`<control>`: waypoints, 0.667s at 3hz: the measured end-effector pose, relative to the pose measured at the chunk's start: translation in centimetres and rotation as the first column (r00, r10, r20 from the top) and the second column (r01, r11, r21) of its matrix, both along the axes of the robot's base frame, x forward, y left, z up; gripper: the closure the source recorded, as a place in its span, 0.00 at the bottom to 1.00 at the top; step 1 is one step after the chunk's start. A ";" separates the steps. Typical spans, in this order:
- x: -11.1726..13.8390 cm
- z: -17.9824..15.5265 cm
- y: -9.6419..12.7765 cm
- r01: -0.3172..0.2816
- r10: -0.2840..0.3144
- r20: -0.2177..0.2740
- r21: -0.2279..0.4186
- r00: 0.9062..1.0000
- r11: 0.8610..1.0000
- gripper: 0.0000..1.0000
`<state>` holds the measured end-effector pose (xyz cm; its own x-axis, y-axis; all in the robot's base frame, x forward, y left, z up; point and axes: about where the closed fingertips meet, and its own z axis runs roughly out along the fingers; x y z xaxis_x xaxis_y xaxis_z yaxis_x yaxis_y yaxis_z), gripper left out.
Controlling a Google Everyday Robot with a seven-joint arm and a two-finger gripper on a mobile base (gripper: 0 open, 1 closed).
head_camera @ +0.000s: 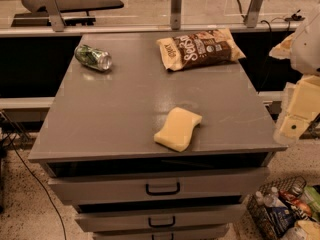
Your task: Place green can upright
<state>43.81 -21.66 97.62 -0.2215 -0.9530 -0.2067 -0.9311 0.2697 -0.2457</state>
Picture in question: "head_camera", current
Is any metal bracket left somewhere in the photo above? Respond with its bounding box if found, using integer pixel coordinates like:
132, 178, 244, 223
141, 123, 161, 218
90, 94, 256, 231
42, 0, 65, 32

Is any black office chair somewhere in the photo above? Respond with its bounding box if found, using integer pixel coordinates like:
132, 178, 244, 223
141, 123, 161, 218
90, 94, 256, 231
11, 0, 124, 27

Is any black cable at rail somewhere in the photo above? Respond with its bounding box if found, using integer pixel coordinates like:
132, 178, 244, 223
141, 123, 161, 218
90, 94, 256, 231
233, 0, 306, 88

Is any black floor cable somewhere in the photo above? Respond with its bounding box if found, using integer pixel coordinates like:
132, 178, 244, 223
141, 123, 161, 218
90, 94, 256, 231
0, 110, 68, 240

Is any yellow sponge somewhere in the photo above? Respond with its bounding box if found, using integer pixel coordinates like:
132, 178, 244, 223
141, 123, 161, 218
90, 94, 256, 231
154, 107, 202, 152

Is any green package in basket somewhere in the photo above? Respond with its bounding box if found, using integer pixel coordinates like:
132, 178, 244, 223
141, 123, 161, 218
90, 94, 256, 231
301, 186, 320, 214

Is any metal bracket middle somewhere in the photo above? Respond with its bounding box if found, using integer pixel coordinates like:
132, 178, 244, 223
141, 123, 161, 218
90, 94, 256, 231
170, 0, 182, 30

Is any brown chip bag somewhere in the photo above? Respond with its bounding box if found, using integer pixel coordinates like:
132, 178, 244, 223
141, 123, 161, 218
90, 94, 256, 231
157, 29, 245, 71

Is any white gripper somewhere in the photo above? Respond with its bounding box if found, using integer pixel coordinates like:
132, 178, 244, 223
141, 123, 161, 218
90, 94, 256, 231
273, 75, 320, 146

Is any metal bracket right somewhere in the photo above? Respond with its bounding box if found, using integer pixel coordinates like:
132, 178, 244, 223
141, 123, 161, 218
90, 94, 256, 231
244, 0, 263, 28

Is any clear water bottle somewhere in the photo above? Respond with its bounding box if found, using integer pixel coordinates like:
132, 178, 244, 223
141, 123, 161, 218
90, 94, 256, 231
263, 187, 285, 207

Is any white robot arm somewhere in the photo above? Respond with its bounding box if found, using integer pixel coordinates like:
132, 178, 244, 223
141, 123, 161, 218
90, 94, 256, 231
269, 5, 320, 145

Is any metal bracket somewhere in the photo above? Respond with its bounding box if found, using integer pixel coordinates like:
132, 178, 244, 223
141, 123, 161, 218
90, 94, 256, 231
170, 0, 182, 30
42, 0, 65, 32
244, 0, 263, 28

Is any green soda can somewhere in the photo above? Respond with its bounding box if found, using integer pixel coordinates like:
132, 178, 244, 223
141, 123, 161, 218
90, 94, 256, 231
74, 45, 112, 72

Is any wire basket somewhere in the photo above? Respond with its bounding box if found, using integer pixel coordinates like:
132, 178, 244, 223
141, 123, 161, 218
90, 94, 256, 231
247, 176, 308, 240

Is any blue snack package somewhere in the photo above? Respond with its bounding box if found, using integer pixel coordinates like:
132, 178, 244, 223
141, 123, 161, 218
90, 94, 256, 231
266, 207, 296, 237

